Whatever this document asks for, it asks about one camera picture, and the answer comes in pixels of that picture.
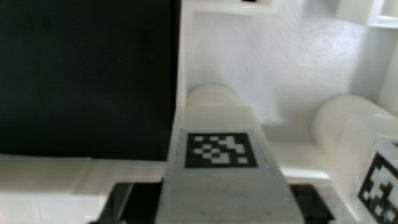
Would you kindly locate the white chair leg block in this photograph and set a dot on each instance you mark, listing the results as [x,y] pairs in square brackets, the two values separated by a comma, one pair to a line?
[224,186]

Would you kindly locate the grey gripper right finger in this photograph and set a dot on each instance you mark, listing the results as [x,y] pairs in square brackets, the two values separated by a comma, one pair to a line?
[313,207]

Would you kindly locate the white chair leg with tag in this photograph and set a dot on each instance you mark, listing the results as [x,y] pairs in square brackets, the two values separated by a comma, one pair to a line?
[356,134]

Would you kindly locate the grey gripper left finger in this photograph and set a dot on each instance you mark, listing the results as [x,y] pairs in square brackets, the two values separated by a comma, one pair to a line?
[132,204]

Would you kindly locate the white chair seat part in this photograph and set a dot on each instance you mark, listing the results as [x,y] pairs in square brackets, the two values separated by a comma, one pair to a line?
[292,58]

